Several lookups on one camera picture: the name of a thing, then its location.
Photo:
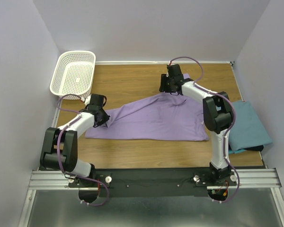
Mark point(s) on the purple t shirt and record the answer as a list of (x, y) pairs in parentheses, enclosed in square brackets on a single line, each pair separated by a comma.
[(160, 117)]

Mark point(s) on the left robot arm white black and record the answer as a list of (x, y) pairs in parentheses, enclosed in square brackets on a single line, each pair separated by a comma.
[(60, 145)]

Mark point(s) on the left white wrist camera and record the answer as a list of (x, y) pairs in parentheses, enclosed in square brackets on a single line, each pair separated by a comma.
[(86, 100)]

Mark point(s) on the folded teal t shirt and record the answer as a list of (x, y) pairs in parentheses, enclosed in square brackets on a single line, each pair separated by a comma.
[(248, 130)]

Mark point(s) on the white plastic laundry basket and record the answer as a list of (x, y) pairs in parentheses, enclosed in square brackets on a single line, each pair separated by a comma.
[(73, 74)]

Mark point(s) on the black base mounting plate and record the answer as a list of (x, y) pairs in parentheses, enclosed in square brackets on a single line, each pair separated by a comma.
[(152, 182)]

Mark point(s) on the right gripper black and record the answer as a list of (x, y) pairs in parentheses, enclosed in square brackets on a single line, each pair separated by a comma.
[(168, 85)]

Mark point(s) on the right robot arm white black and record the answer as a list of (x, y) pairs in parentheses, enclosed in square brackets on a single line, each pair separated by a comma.
[(218, 112)]

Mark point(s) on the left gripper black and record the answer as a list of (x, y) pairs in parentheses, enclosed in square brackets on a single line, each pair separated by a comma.
[(101, 117)]

